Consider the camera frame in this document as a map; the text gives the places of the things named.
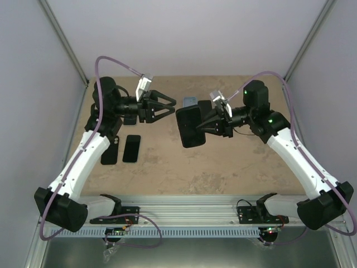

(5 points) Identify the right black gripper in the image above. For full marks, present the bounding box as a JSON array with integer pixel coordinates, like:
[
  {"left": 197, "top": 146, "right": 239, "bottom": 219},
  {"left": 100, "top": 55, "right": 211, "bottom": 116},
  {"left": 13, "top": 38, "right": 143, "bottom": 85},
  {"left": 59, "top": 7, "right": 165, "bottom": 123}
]
[{"left": 195, "top": 105, "right": 254, "bottom": 137}]

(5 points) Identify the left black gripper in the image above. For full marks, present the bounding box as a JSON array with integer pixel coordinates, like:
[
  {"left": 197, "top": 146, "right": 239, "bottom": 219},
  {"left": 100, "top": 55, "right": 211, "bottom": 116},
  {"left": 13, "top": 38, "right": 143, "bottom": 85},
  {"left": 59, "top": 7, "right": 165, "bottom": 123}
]
[{"left": 113, "top": 90, "right": 176, "bottom": 123}]

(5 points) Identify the black smartphone from blue case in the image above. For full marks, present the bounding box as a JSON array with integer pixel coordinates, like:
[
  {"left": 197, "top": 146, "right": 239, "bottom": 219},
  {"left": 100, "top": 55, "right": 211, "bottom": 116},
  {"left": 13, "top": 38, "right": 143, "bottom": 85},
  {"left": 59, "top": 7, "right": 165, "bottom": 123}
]
[{"left": 197, "top": 100, "right": 212, "bottom": 119}]

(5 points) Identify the light blue cased phone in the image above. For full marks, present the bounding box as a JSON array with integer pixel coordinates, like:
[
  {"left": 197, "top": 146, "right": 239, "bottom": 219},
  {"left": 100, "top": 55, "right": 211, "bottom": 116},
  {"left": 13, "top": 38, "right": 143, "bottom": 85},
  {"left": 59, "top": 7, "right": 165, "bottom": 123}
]
[{"left": 182, "top": 97, "right": 198, "bottom": 108}]

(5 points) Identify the black cased phone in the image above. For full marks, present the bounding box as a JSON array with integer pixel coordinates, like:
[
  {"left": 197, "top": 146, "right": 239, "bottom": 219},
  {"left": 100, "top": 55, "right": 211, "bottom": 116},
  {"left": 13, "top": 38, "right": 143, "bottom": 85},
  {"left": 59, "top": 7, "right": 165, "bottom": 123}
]
[
  {"left": 100, "top": 136, "right": 119, "bottom": 165},
  {"left": 176, "top": 105, "right": 206, "bottom": 149}
]

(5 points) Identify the silver smartphone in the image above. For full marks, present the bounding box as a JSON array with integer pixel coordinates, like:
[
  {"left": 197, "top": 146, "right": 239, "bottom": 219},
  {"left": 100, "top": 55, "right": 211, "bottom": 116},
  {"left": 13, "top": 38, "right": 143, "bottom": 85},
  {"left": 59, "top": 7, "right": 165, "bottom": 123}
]
[{"left": 123, "top": 116, "right": 137, "bottom": 126}]

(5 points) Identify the dark teal smartphone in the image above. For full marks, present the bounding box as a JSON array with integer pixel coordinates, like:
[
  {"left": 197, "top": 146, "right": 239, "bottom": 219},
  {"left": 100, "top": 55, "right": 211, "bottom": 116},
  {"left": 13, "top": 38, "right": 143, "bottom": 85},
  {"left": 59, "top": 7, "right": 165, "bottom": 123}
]
[{"left": 122, "top": 135, "right": 141, "bottom": 163}]

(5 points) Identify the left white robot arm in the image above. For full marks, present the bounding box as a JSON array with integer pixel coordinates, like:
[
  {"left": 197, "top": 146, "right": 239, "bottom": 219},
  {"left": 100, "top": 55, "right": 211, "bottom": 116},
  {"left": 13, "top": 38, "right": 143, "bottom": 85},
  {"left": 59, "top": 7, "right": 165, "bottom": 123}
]
[{"left": 34, "top": 76, "right": 176, "bottom": 232}]

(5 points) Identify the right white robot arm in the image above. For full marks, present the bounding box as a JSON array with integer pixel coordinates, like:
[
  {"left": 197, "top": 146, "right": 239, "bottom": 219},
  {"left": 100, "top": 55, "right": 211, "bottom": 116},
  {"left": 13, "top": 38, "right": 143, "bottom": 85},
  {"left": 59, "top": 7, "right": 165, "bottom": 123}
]
[{"left": 197, "top": 80, "right": 354, "bottom": 230}]

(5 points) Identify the right circuit board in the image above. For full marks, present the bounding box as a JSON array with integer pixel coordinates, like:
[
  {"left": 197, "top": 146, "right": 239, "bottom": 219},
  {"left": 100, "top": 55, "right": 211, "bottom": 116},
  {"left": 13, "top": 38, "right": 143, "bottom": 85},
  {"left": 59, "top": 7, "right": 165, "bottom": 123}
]
[{"left": 265, "top": 226, "right": 282, "bottom": 234}]

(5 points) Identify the circuit board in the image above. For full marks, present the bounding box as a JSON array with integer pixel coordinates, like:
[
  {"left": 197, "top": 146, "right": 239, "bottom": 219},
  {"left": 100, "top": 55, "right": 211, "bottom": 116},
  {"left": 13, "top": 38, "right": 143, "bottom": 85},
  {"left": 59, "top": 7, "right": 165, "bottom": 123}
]
[
  {"left": 104, "top": 226, "right": 130, "bottom": 236},
  {"left": 265, "top": 226, "right": 282, "bottom": 234}
]

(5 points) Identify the left circuit board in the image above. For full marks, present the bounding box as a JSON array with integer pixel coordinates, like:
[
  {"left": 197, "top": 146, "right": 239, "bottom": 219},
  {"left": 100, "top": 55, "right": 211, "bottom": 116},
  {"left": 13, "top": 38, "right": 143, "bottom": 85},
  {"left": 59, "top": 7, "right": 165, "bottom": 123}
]
[{"left": 104, "top": 226, "right": 130, "bottom": 236}]

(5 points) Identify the clear plastic bag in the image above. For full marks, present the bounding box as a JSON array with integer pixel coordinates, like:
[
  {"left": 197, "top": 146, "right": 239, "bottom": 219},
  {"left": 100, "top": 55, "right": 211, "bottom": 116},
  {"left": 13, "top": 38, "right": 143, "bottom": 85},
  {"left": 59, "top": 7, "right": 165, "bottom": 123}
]
[{"left": 103, "top": 244, "right": 118, "bottom": 264}]

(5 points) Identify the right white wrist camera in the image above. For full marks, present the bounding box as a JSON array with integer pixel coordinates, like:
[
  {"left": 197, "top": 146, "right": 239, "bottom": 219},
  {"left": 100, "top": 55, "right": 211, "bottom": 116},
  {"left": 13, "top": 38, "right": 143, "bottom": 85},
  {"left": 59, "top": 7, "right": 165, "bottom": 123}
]
[{"left": 210, "top": 90, "right": 233, "bottom": 118}]

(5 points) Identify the aluminium rail frame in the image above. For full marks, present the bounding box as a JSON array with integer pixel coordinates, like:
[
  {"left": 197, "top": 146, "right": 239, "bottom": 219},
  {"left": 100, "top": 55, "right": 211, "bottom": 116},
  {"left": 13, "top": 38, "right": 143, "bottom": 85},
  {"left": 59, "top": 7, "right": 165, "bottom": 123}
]
[{"left": 25, "top": 195, "right": 356, "bottom": 267}]

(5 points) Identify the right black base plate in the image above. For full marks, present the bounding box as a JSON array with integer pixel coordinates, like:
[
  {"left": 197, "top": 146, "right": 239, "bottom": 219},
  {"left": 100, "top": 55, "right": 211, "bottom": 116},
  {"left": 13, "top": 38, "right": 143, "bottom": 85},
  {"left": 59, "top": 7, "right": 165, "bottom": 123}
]
[{"left": 237, "top": 206, "right": 290, "bottom": 224}]

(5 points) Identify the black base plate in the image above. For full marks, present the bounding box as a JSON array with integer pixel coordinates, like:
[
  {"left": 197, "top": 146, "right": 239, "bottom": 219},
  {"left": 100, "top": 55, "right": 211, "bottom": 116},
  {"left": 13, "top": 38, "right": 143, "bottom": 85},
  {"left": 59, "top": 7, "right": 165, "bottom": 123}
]
[
  {"left": 89, "top": 206, "right": 140, "bottom": 225},
  {"left": 237, "top": 206, "right": 290, "bottom": 224}
]

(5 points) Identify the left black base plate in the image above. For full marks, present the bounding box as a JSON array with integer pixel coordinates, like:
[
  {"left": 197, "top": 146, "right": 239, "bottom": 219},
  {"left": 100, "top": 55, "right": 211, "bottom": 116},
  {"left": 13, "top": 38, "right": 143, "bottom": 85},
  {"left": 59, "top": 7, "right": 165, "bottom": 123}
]
[{"left": 89, "top": 206, "right": 140, "bottom": 225}]

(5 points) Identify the left aluminium corner post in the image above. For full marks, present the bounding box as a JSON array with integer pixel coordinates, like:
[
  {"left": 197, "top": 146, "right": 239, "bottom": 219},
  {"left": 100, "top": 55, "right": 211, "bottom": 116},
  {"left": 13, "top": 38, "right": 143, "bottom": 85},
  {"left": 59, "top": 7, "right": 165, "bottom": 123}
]
[{"left": 37, "top": 0, "right": 89, "bottom": 86}]

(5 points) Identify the aluminium corner post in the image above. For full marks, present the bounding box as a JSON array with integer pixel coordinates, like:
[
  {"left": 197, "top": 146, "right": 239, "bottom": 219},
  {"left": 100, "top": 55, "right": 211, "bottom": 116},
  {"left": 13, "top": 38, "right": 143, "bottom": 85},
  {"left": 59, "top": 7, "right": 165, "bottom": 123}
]
[
  {"left": 37, "top": 0, "right": 89, "bottom": 86},
  {"left": 284, "top": 0, "right": 337, "bottom": 81}
]

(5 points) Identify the right aluminium corner post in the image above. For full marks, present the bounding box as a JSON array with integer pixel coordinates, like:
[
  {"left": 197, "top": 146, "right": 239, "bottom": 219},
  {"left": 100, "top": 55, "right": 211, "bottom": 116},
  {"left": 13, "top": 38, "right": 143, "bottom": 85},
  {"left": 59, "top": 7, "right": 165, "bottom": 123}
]
[{"left": 284, "top": 0, "right": 337, "bottom": 81}]

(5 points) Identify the blue slotted cable duct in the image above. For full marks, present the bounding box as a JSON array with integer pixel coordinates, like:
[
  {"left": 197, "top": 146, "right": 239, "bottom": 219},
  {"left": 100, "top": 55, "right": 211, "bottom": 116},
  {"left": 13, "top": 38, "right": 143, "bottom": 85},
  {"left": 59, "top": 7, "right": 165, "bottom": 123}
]
[{"left": 57, "top": 227, "right": 260, "bottom": 238}]

